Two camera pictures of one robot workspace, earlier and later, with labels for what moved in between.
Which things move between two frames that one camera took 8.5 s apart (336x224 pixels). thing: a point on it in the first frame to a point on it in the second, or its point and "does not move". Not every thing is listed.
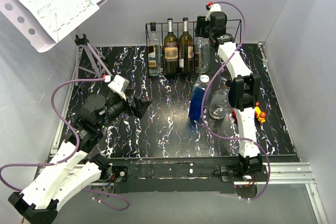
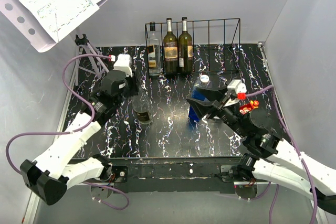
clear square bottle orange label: (154, 52) does not move
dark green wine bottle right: (186, 50) does not move
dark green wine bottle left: (170, 51) does not move
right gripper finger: (198, 28) to (202, 108)
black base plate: (174, 174) does not move
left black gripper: (140, 106) to (133, 80)
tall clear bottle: (202, 54) to (142, 107)
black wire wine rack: (173, 49) does not move
